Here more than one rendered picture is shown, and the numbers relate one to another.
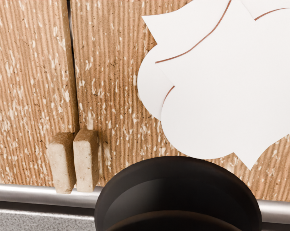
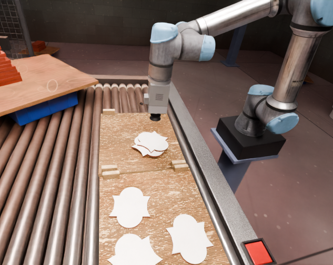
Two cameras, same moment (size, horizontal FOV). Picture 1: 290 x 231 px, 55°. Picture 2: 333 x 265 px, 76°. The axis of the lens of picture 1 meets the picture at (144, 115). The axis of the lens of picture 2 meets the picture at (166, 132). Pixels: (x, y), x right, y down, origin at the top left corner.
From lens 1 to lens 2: 0.75 m
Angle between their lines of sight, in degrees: 54
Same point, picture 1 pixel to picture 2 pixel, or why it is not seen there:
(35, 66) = (158, 176)
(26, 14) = (146, 177)
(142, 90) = (157, 154)
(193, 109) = (158, 146)
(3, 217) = (215, 192)
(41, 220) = (210, 181)
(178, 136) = (164, 147)
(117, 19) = (144, 163)
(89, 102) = (163, 166)
